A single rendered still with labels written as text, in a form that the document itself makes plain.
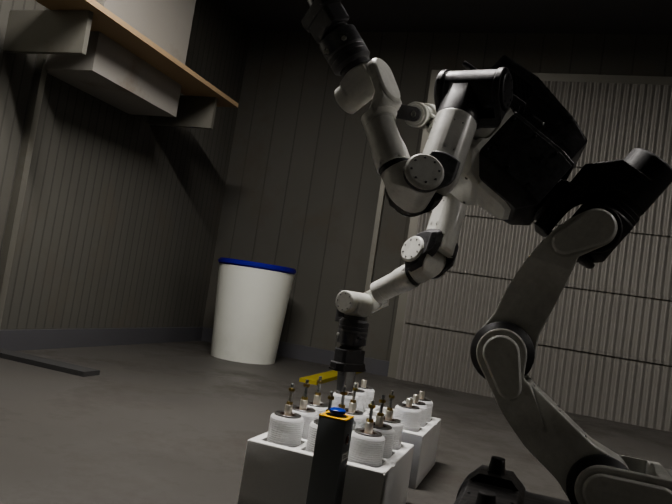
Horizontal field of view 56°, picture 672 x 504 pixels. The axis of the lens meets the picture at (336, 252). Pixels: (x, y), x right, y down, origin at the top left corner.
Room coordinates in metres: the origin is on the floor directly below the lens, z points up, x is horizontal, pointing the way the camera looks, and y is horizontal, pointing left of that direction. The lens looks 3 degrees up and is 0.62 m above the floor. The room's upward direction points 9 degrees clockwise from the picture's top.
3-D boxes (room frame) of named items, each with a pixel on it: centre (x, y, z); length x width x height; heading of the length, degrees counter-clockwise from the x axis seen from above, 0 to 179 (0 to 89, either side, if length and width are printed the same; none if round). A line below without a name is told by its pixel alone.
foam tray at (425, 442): (2.39, -0.26, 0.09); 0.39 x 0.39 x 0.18; 71
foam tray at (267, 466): (1.86, -0.08, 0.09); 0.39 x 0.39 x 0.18; 71
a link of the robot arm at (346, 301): (1.86, -0.07, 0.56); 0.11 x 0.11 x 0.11; 50
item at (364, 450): (1.71, -0.16, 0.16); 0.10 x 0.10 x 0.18
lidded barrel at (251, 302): (4.83, 0.58, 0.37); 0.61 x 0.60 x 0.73; 161
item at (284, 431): (1.79, 0.07, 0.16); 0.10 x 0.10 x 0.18
